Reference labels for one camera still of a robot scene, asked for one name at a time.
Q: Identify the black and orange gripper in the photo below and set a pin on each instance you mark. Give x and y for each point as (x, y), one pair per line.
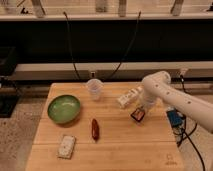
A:
(138, 114)

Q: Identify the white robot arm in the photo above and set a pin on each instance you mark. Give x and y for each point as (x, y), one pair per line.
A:
(158, 85)

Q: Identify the white eraser box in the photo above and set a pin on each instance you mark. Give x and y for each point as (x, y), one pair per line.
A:
(129, 97)

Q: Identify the translucent plastic cup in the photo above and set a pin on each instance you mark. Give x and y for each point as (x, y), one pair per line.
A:
(94, 87)

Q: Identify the green ceramic bowl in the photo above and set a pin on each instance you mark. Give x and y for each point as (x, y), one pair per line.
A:
(63, 109)

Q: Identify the blue device beside table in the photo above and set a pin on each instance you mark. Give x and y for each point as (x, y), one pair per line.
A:
(174, 118)

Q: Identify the white rectangular sponge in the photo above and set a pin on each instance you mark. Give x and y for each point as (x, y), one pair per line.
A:
(66, 147)

